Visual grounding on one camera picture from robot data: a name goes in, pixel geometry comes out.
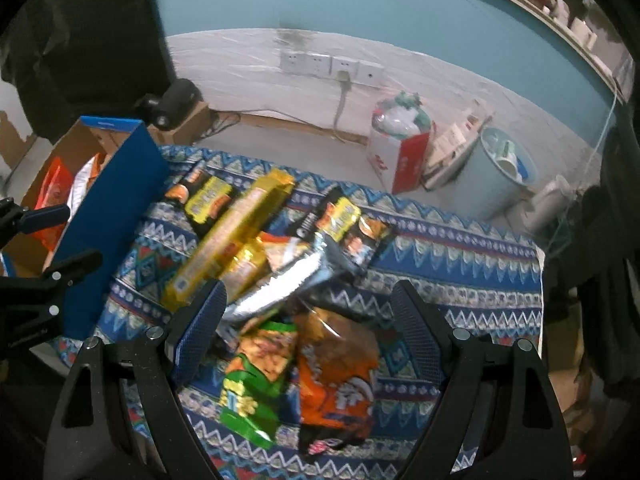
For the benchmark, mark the black yellow snack packet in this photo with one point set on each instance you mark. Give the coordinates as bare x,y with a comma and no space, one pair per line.
210,195

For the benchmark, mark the light blue waste bin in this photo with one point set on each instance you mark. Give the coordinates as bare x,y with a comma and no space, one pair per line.
487,185

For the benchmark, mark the white silver snack packet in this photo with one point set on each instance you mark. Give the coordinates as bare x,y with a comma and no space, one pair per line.
84,180

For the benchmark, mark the black camera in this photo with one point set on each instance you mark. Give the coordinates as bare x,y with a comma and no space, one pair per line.
172,100

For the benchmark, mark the dark curtain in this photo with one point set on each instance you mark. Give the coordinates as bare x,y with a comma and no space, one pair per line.
85,40

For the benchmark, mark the orange clear snack bag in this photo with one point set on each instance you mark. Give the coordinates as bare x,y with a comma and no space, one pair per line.
335,390

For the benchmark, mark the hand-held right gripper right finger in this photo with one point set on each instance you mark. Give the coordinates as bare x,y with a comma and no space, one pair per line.
415,332

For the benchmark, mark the orange white snack packet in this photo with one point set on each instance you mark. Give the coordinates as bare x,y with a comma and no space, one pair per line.
281,249

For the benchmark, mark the wall shelf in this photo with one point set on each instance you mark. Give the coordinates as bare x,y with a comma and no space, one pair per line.
550,15

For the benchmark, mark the dark hanging cloth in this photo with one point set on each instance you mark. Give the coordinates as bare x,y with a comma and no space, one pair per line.
617,210

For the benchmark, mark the black packet with yellow label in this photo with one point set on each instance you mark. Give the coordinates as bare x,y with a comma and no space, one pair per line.
345,220

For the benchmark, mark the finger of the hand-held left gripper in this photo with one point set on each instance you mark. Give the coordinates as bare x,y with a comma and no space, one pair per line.
70,266
45,217

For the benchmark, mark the long gold biscuit packet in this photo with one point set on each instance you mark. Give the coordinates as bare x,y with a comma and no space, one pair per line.
225,240

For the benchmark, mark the silver foil snack packet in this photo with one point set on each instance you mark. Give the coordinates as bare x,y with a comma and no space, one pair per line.
292,280

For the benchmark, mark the brown cardboard box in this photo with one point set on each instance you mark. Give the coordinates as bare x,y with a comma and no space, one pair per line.
192,122

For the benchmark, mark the wooden slat pieces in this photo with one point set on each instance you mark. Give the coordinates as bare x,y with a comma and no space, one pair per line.
457,142

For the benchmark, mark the white wall outlet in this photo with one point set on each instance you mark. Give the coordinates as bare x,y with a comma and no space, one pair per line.
318,64
345,66
293,62
371,72

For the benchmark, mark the green snack packet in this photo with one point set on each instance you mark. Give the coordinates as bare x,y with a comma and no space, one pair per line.
255,375

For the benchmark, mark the blue patterned tablecloth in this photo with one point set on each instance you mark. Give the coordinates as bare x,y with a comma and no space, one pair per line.
450,270

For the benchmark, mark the small gold snack packet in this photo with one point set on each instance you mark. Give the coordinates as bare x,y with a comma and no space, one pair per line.
246,265

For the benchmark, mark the white pipe fitting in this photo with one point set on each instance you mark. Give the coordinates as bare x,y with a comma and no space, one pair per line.
545,202

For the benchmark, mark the blue cardboard box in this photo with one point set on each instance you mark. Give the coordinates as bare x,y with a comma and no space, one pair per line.
110,220

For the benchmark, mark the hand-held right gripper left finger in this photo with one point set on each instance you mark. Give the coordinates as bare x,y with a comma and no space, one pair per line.
200,330

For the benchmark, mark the red white bag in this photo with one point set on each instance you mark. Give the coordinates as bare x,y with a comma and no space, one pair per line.
407,165

